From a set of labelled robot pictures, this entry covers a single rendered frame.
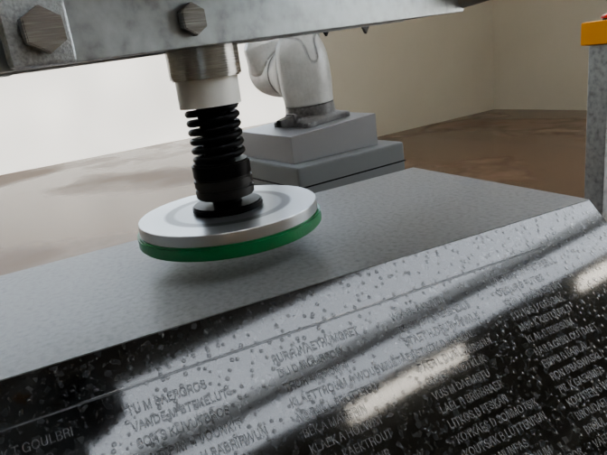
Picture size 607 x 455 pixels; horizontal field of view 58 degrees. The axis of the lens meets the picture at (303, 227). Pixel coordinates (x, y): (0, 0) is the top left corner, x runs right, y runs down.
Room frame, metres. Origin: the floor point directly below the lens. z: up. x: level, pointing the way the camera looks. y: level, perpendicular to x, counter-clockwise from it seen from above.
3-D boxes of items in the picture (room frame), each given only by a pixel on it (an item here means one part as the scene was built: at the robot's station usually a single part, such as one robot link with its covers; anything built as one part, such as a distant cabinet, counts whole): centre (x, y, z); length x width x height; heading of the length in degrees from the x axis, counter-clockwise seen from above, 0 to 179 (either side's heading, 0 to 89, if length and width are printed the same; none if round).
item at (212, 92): (0.64, 0.09, 1.07); 0.07 x 0.07 x 0.04
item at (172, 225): (0.64, 0.09, 0.92); 0.21 x 0.21 x 0.01
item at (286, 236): (0.64, 0.09, 0.92); 0.22 x 0.22 x 0.04
